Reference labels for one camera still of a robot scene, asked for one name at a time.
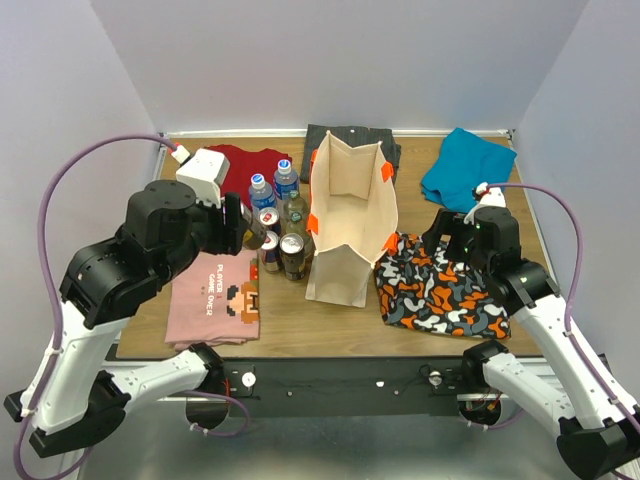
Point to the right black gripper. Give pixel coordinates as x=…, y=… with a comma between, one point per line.
x=446, y=221

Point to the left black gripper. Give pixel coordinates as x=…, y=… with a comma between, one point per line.
x=229, y=237

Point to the silver top can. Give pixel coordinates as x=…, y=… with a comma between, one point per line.
x=293, y=256
x=254, y=232

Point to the blue cap water bottle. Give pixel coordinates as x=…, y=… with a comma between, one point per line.
x=261, y=193

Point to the blue cap bottle front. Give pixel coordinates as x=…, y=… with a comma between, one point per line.
x=285, y=179

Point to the beige canvas tote bag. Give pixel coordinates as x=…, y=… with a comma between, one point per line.
x=353, y=219

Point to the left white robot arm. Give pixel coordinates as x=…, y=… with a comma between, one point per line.
x=166, y=227

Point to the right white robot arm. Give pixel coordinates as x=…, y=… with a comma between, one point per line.
x=593, y=419

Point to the orange camouflage folded garment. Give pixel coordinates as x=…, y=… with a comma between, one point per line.
x=432, y=294

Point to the folded pink graphic shirt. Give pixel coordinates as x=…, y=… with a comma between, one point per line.
x=215, y=301

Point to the folded red shirt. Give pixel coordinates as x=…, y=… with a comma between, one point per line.
x=244, y=164

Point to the folded teal shirt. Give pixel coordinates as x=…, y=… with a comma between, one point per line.
x=465, y=161

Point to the folded dark grey garment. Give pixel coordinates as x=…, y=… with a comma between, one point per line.
x=353, y=136

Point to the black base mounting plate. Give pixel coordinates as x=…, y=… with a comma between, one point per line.
x=350, y=386

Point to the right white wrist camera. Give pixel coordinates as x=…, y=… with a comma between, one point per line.
x=485, y=196

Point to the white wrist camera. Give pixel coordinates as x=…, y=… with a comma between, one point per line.
x=204, y=171
x=485, y=196

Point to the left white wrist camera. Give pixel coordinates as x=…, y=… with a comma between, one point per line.
x=204, y=171

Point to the aluminium table frame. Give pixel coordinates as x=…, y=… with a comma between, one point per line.
x=156, y=443

